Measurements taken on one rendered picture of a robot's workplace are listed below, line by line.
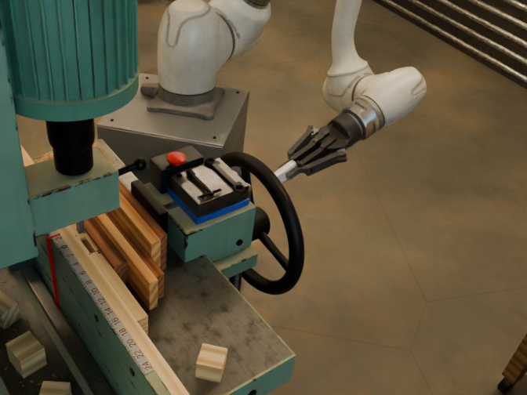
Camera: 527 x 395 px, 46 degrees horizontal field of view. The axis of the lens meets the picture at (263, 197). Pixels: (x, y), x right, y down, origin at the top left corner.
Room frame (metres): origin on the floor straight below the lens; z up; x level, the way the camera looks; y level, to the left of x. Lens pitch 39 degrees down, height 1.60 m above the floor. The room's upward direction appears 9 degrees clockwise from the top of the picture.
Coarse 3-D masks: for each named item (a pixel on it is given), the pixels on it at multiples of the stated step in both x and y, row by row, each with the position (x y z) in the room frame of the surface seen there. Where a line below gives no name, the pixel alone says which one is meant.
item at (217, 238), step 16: (176, 208) 0.73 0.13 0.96; (240, 208) 0.76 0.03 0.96; (176, 224) 0.70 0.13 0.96; (192, 224) 0.70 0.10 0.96; (208, 224) 0.71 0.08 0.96; (224, 224) 0.72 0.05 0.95; (240, 224) 0.75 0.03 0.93; (176, 240) 0.69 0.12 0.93; (192, 240) 0.68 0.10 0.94; (208, 240) 0.70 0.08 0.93; (224, 240) 0.73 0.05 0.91; (240, 240) 0.75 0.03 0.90; (192, 256) 0.69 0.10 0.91; (208, 256) 0.71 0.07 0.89; (224, 256) 0.73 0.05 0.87
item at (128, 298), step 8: (24, 152) 0.84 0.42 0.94; (24, 160) 0.82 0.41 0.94; (32, 160) 0.83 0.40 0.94; (88, 240) 0.65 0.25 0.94; (96, 248) 0.64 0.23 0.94; (96, 264) 0.61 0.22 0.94; (104, 272) 0.60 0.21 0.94; (112, 272) 0.60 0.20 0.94; (112, 280) 0.58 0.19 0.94; (120, 280) 0.59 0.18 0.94; (120, 288) 0.57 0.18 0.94; (120, 296) 0.56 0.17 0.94; (128, 296) 0.56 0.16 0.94; (128, 304) 0.54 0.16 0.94; (136, 304) 0.55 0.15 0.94; (136, 312) 0.53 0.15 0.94; (144, 312) 0.54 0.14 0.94; (136, 320) 0.52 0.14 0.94; (144, 320) 0.53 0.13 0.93; (144, 328) 0.53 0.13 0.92
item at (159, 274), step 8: (112, 216) 0.70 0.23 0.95; (120, 224) 0.69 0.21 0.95; (120, 232) 0.67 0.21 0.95; (128, 232) 0.67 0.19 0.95; (128, 240) 0.66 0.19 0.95; (136, 240) 0.66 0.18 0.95; (136, 248) 0.64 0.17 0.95; (144, 256) 0.63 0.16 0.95; (152, 264) 0.62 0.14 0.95; (152, 272) 0.60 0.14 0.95; (160, 272) 0.60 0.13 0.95; (160, 280) 0.60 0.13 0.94; (160, 288) 0.60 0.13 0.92; (160, 296) 0.60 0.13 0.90
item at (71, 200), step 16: (48, 160) 0.67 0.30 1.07; (96, 160) 0.68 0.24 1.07; (32, 176) 0.63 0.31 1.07; (48, 176) 0.63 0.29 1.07; (64, 176) 0.64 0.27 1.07; (80, 176) 0.64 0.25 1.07; (96, 176) 0.65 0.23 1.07; (112, 176) 0.66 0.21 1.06; (32, 192) 0.60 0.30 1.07; (48, 192) 0.60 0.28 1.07; (64, 192) 0.62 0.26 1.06; (80, 192) 0.63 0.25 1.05; (96, 192) 0.65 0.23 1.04; (112, 192) 0.66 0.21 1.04; (32, 208) 0.58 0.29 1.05; (48, 208) 0.60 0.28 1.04; (64, 208) 0.61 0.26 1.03; (80, 208) 0.63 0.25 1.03; (96, 208) 0.64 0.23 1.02; (112, 208) 0.66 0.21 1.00; (48, 224) 0.60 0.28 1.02; (64, 224) 0.61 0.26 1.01
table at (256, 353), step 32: (256, 256) 0.75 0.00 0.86; (64, 288) 0.61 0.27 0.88; (128, 288) 0.61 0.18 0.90; (192, 288) 0.63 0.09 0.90; (224, 288) 0.64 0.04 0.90; (160, 320) 0.56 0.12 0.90; (192, 320) 0.57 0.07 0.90; (224, 320) 0.58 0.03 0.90; (256, 320) 0.58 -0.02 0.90; (160, 352) 0.50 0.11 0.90; (192, 352) 0.51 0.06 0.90; (256, 352) 0.53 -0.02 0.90; (288, 352) 0.54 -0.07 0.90; (128, 384) 0.46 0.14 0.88; (192, 384) 0.46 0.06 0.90; (224, 384) 0.47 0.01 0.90; (256, 384) 0.49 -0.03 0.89
